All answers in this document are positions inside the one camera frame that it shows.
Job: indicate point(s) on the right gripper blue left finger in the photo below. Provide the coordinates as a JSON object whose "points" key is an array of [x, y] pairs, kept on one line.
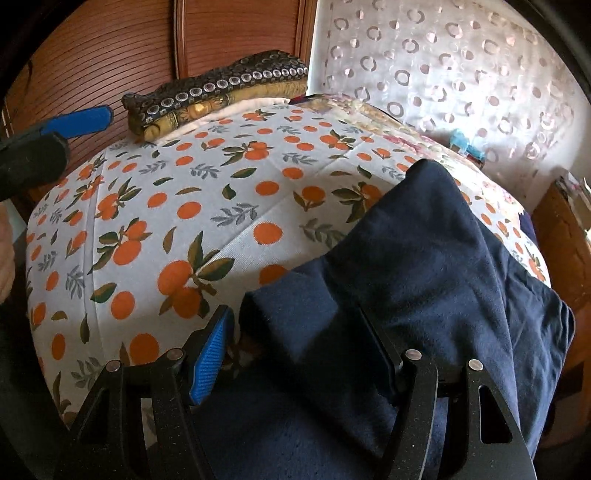
{"points": [[201, 356]]}

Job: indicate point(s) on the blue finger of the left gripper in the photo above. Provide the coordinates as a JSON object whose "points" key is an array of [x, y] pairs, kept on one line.
{"points": [[79, 123]]}

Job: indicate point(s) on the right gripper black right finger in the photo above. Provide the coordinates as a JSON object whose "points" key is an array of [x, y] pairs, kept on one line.
{"points": [[409, 380]]}

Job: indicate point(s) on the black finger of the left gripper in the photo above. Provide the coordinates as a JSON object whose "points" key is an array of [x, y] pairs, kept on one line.
{"points": [[31, 161]]}

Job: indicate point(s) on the navy printed t-shirt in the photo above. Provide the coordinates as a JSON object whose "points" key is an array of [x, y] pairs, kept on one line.
{"points": [[424, 267]]}

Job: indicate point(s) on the person's left hand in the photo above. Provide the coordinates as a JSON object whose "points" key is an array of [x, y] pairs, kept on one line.
{"points": [[7, 257]]}

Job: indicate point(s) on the dark patterned folded cloth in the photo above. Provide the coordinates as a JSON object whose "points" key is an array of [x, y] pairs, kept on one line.
{"points": [[260, 68]]}

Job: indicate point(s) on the brown wooden wardrobe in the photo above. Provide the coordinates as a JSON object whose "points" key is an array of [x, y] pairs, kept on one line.
{"points": [[61, 56]]}

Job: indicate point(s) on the orange fruit print sheet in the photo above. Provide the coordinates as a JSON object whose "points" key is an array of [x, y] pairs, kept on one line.
{"points": [[134, 250]]}

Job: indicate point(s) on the navy blue blanket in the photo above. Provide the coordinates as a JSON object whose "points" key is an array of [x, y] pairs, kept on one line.
{"points": [[527, 227]]}

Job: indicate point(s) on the mustard yellow folded cloth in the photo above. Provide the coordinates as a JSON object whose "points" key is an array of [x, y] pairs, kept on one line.
{"points": [[183, 119]]}

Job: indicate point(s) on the brown wooden sideboard cabinet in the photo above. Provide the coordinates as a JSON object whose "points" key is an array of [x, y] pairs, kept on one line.
{"points": [[567, 253]]}

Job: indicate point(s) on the floral bed quilt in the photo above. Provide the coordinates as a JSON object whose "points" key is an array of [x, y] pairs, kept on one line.
{"points": [[372, 119]]}

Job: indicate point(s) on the blue tissue box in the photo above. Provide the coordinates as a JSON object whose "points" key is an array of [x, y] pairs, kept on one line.
{"points": [[460, 144]]}

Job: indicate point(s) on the pile of books and papers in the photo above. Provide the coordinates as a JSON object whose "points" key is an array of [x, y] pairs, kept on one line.
{"points": [[577, 192]]}

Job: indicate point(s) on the circle patterned sheer curtain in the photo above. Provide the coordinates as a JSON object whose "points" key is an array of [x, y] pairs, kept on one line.
{"points": [[478, 67]]}

